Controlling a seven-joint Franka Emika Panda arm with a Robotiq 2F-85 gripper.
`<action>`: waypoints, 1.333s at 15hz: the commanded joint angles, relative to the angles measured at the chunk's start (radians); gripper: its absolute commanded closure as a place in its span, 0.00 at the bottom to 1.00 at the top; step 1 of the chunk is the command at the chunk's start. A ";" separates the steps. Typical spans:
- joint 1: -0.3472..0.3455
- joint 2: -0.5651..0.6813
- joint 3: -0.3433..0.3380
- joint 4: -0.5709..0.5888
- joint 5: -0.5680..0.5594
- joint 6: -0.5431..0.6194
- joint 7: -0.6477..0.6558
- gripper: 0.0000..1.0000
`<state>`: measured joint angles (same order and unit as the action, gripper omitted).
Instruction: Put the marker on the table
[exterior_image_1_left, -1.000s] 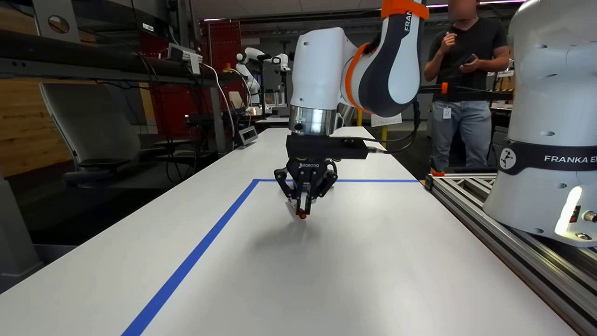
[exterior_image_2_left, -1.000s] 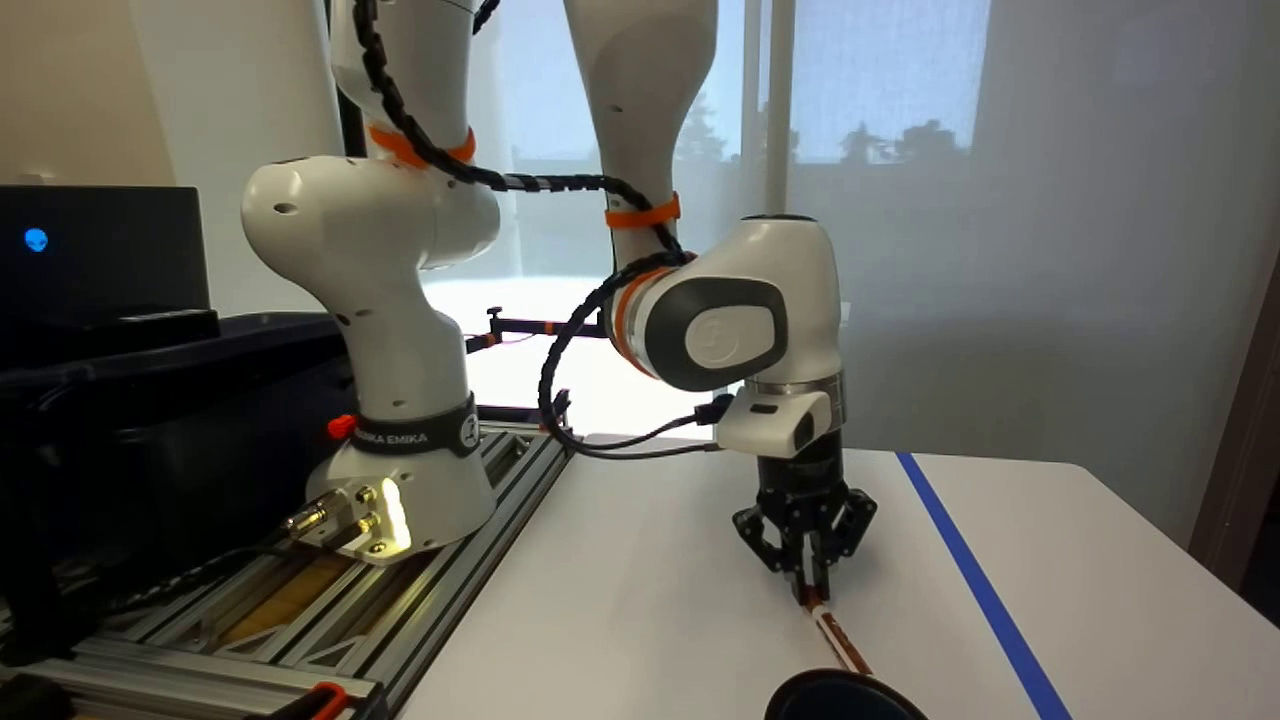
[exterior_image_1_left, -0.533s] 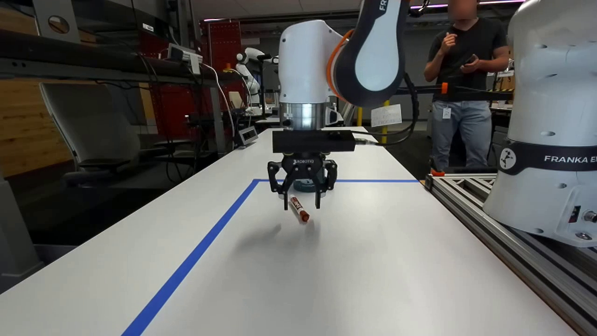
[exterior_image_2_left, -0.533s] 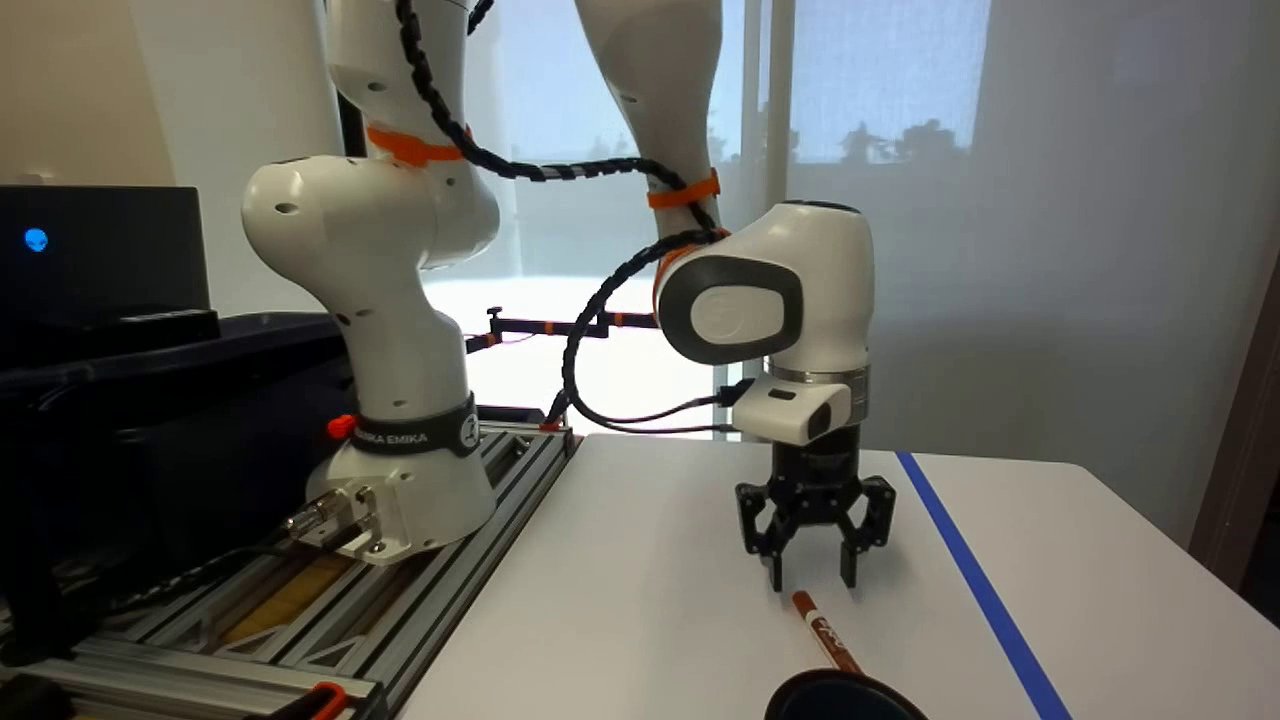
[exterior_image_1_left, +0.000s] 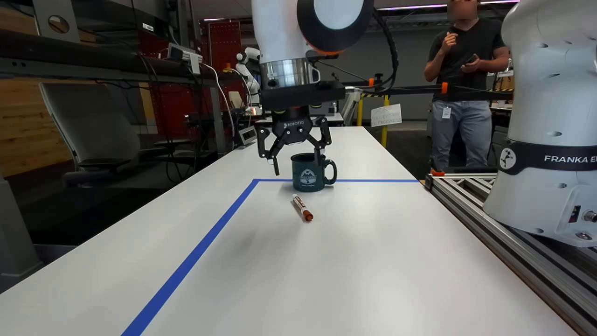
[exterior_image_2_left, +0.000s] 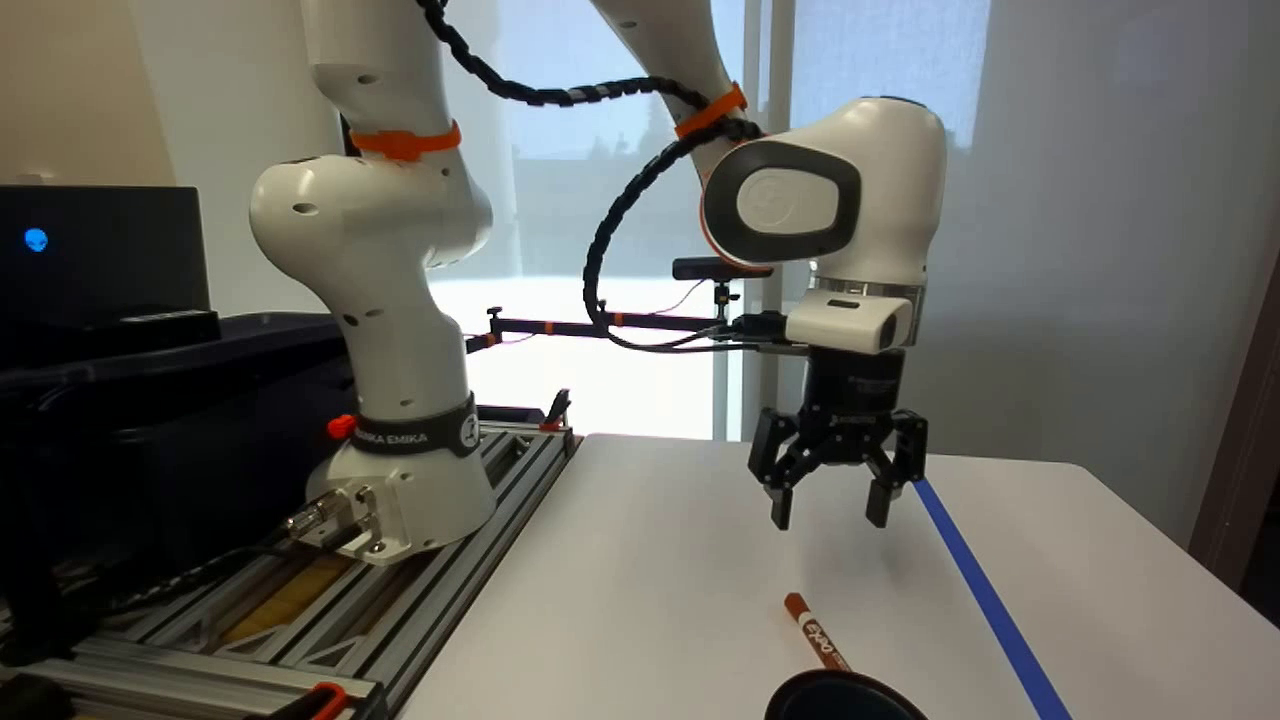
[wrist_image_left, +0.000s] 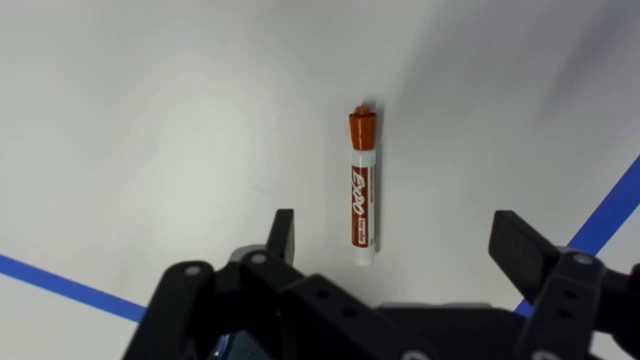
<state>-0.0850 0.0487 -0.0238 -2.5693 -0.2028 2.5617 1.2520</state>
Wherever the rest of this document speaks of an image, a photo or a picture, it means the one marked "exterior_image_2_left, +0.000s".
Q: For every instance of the black monitor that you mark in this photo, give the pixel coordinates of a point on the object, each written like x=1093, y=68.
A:
x=103, y=260

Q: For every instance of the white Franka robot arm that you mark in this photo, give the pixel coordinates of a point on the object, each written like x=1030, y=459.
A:
x=384, y=264

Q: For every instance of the white stand pole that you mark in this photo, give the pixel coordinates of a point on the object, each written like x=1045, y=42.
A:
x=722, y=395

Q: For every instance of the red and black clamp lever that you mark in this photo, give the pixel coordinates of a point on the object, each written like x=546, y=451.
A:
x=331, y=701
x=556, y=409

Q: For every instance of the long blue tape line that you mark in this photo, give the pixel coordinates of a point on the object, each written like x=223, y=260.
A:
x=984, y=585

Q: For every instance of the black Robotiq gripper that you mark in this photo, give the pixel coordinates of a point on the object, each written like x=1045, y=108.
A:
x=848, y=403

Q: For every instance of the black camera on stand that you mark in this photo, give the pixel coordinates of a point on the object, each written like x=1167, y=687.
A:
x=701, y=270

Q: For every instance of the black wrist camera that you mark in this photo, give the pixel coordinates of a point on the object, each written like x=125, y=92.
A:
x=763, y=331

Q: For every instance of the orange and white marker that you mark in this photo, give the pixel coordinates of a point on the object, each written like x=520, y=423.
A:
x=818, y=632

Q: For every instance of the black cabinet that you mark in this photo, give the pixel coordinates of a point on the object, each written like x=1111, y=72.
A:
x=162, y=440

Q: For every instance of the black round holder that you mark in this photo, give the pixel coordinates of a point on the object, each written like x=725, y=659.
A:
x=842, y=701

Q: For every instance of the aluminium rail base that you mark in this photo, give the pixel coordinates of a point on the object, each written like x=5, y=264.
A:
x=440, y=585

